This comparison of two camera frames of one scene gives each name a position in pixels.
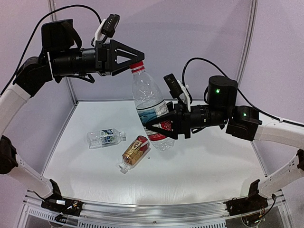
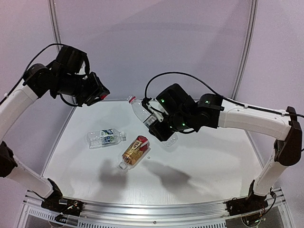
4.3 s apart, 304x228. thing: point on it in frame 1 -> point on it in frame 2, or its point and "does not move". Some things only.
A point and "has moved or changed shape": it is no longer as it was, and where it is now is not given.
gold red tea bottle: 135,154 does not move
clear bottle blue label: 97,138 does not move
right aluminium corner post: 248,42 does not move
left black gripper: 102,57 -> 95,88
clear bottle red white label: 151,105 has moved or changed shape
